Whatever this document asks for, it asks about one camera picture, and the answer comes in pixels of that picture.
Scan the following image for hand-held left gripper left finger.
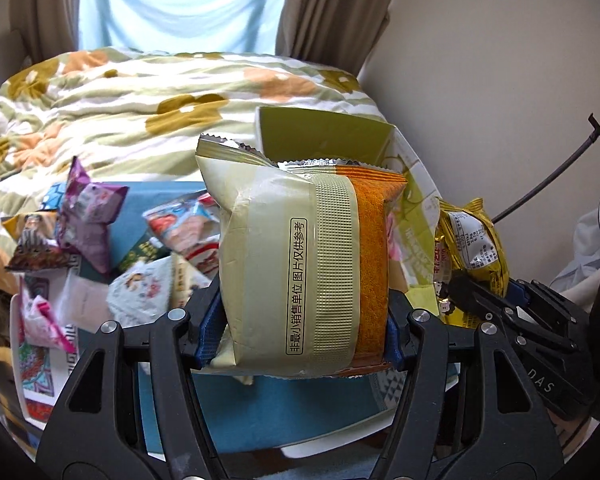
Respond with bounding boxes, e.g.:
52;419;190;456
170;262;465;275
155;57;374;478
35;275;231;480

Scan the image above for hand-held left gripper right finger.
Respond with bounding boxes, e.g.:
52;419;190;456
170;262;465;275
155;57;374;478
370;287;566;480

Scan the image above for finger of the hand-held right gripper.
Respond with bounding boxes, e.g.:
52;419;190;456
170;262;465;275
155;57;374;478
509;279;589;355
447;270;536;333

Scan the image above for gold snack packet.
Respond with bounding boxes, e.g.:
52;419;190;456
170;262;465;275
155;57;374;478
432;197;510;328

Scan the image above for beige and orange snack packet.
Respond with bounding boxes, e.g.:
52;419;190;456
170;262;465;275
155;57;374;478
195;132;408;378

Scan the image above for dark green cracker packet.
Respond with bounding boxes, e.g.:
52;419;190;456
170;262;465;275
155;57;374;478
116;237;173;276

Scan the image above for blue and red snack packet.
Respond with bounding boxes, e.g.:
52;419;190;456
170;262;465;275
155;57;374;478
142;192;223;261

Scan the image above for yellow-green cardboard box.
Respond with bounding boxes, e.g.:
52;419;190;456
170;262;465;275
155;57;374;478
256;106;443;311

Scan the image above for white cloth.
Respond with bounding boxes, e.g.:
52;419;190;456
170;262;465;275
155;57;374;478
550;210;600;301

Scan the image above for white and red snack packet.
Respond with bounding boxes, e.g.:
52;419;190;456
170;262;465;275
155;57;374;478
185;237;222;281

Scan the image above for white floral snack packet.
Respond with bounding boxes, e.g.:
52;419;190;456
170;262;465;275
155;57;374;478
106;255;181;328

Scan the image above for blue patterned cloth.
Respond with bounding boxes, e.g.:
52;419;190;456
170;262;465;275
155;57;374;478
10;180;461;461

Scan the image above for translucent white snack packet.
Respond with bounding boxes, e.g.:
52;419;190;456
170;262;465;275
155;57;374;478
55;270;112;333

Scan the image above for pink snack packet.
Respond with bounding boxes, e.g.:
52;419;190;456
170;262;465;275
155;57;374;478
19;280;78;356

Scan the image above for purple snack packet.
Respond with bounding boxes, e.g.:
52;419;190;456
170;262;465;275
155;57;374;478
55;156;130;275

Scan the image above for dark brown snack packet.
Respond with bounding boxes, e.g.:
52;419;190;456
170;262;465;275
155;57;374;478
1;212;73;273

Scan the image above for blue checkered snack packet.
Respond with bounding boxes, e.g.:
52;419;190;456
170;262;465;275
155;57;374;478
39;181;72;216

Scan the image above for floral striped blanket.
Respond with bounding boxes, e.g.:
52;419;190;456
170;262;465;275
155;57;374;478
0;45;386;291

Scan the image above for light blue sheer curtain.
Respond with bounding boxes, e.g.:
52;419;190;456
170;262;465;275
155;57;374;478
77;0;301;56

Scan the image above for black cable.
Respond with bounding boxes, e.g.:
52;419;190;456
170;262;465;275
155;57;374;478
490;114;600;223

